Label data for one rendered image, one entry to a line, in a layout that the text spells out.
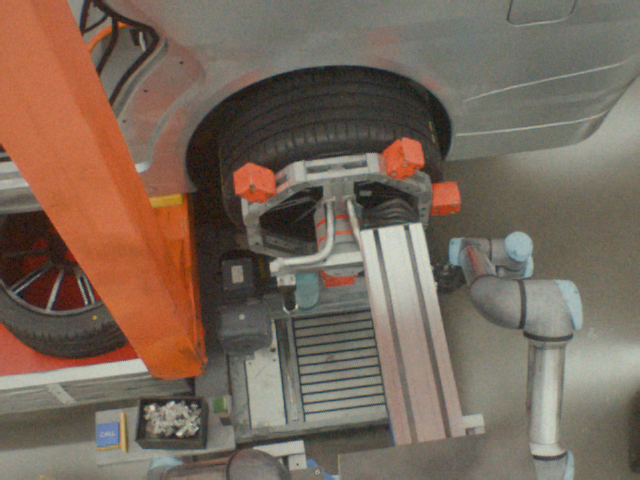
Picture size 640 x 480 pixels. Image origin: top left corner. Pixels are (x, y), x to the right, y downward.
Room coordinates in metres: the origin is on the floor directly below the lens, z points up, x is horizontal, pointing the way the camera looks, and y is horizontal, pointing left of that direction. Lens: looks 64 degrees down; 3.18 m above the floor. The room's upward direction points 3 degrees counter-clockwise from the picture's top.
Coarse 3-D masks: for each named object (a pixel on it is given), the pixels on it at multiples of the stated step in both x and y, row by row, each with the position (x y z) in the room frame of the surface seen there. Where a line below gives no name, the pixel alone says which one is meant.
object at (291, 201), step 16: (304, 160) 1.27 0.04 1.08; (304, 192) 1.30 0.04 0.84; (320, 192) 1.32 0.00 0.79; (368, 192) 1.30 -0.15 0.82; (384, 192) 1.30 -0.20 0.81; (400, 192) 1.31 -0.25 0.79; (272, 208) 1.28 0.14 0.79; (288, 208) 1.35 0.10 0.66; (304, 208) 1.30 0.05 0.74; (272, 224) 1.26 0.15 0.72; (288, 224) 1.28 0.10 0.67; (304, 224) 1.30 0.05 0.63
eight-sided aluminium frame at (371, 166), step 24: (288, 168) 1.23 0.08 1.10; (312, 168) 1.23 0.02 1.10; (336, 168) 1.23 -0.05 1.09; (360, 168) 1.21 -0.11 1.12; (384, 168) 1.22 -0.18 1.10; (288, 192) 1.18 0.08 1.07; (408, 192) 1.20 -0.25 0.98; (432, 192) 1.21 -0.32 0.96; (264, 240) 1.19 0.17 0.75; (288, 240) 1.22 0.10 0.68
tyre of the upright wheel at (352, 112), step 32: (256, 96) 1.46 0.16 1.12; (288, 96) 1.42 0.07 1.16; (320, 96) 1.41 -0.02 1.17; (352, 96) 1.41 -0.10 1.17; (384, 96) 1.43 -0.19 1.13; (416, 96) 1.48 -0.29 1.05; (224, 128) 1.44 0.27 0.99; (256, 128) 1.36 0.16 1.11; (288, 128) 1.32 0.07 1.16; (320, 128) 1.30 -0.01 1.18; (352, 128) 1.30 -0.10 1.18; (384, 128) 1.32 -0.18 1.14; (416, 128) 1.35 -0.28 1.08; (224, 160) 1.35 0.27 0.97; (256, 160) 1.26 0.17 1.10; (288, 160) 1.26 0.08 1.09; (224, 192) 1.26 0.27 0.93
